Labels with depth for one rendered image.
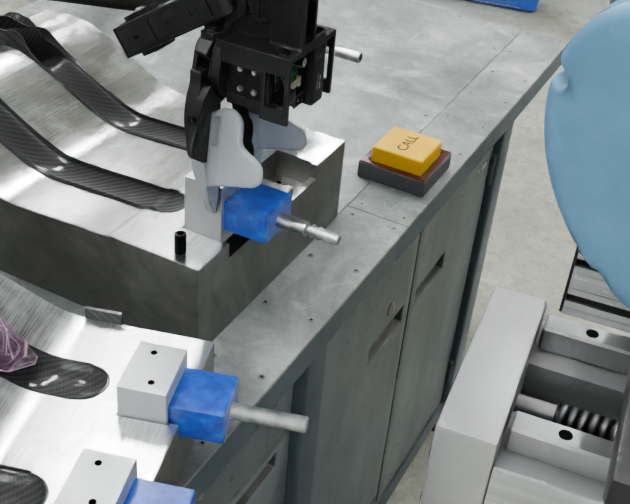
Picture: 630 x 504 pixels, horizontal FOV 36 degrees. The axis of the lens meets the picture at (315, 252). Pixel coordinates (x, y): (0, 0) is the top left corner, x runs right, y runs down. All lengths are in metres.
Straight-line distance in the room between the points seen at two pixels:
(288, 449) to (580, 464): 0.64
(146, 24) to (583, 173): 0.48
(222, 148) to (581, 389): 0.32
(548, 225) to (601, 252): 2.25
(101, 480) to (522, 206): 2.12
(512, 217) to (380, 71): 1.31
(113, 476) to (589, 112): 0.40
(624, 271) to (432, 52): 1.09
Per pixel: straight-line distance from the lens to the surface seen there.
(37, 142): 0.95
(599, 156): 0.33
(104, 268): 0.84
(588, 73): 0.32
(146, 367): 0.70
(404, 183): 1.06
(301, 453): 1.13
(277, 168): 0.95
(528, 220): 2.60
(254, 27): 0.71
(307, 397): 1.07
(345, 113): 1.21
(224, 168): 0.75
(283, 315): 0.87
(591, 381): 0.59
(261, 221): 0.77
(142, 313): 0.84
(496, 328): 0.58
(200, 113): 0.72
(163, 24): 0.74
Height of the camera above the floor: 1.35
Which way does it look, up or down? 35 degrees down
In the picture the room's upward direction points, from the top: 5 degrees clockwise
